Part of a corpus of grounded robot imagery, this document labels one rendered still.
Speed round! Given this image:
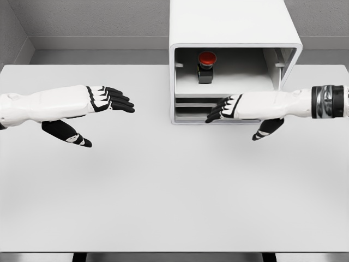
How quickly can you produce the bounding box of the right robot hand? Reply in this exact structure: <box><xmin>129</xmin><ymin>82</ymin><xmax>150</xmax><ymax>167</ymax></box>
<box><xmin>204</xmin><ymin>93</ymin><xmax>287</xmax><ymax>141</ymax></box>

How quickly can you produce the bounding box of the red button load switch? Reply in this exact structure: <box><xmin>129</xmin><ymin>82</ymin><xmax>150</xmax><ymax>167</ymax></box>
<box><xmin>197</xmin><ymin>51</ymin><xmax>217</xmax><ymax>85</ymax></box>

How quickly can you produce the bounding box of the white cabinet drawer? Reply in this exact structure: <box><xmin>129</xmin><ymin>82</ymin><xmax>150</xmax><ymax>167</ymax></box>
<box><xmin>174</xmin><ymin>94</ymin><xmax>260</xmax><ymax>123</ymax></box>

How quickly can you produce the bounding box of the white tabletop storage cabinet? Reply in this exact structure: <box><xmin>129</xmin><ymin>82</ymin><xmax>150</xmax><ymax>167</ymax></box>
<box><xmin>169</xmin><ymin>0</ymin><xmax>304</xmax><ymax>126</ymax></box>

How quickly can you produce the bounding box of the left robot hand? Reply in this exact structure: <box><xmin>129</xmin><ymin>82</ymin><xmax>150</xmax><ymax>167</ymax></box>
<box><xmin>28</xmin><ymin>85</ymin><xmax>136</xmax><ymax>148</ymax></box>

